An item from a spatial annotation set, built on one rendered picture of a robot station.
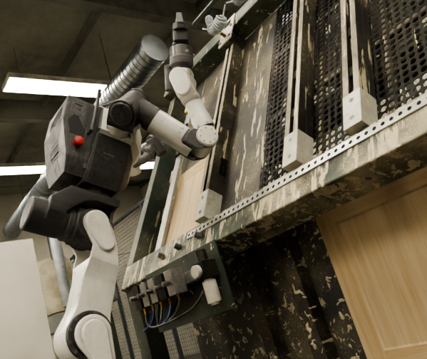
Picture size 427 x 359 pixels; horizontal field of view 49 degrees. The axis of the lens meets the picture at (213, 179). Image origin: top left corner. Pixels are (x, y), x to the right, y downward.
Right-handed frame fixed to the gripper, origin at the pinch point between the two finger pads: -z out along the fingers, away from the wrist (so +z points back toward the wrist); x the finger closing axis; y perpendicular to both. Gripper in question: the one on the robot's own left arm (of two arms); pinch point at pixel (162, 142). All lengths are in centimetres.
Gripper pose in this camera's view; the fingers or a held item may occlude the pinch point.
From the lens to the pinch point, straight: 234.5
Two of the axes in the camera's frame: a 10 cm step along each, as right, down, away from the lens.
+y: 5.8, -4.0, -7.1
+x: 6.0, 8.0, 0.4
